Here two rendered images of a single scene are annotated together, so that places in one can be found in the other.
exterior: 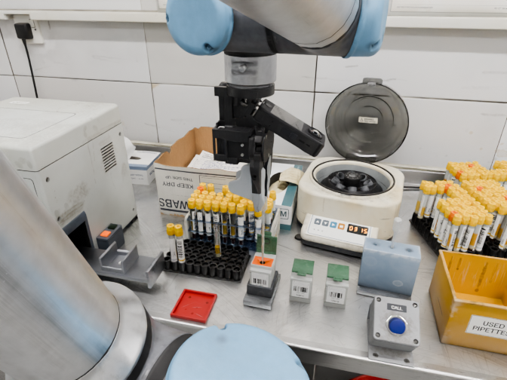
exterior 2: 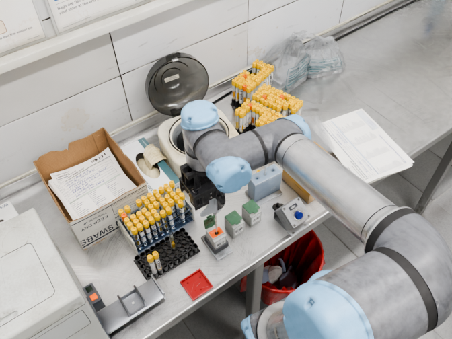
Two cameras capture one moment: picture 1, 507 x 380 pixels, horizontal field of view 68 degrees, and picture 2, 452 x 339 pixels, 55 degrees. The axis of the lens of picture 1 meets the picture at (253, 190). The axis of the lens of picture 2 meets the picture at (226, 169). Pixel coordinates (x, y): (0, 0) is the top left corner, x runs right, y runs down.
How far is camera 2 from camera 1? 0.76 m
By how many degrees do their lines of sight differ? 42
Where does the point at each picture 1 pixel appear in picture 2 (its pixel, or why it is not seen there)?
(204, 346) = not seen: hidden behind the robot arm
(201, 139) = (44, 166)
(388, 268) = (268, 185)
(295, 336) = (256, 254)
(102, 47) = not seen: outside the picture
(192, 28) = (237, 184)
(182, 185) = (99, 220)
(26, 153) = (77, 298)
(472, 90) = (224, 24)
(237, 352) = not seen: hidden behind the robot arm
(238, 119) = (202, 181)
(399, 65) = (176, 28)
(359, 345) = (283, 234)
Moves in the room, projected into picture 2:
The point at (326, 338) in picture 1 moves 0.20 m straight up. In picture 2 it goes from (268, 243) to (272, 204)
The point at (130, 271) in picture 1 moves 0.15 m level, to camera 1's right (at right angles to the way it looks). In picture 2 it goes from (146, 301) to (186, 262)
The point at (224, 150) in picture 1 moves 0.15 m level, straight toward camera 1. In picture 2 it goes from (200, 202) to (254, 234)
